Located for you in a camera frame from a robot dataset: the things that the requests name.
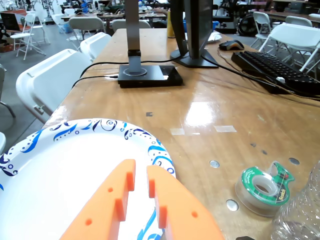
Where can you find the black keyboard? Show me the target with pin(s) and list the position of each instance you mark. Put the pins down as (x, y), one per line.
(270, 67)

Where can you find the black orange computer mouse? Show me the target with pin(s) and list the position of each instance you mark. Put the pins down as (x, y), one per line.
(231, 45)

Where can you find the black computer monitor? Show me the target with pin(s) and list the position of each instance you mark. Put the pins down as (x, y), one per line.
(197, 25)

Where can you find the clear ribbed water bottle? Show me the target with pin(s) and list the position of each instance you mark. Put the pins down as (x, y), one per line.
(300, 215)

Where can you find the round metal table disc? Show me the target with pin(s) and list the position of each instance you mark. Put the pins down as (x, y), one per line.
(214, 164)
(232, 205)
(294, 161)

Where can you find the small dark square sticker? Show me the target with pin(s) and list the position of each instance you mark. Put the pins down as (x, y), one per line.
(149, 114)

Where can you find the white folding chair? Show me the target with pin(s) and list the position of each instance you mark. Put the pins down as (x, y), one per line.
(261, 22)
(298, 21)
(50, 80)
(120, 25)
(86, 23)
(28, 30)
(292, 35)
(95, 45)

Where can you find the yellow drink can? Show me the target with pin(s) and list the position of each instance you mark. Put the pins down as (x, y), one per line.
(171, 25)

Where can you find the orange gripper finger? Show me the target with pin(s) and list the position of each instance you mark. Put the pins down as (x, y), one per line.
(100, 207)
(182, 210)

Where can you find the paper plate blue swirl pattern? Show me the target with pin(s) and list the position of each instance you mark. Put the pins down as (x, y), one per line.
(62, 175)

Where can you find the clear tape strip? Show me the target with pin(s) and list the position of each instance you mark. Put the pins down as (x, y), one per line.
(178, 131)
(225, 128)

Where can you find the green Scotch tape dispenser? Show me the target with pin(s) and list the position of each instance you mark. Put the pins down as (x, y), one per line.
(250, 197)

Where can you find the black desk lamp base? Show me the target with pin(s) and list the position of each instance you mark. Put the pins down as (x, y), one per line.
(150, 75)

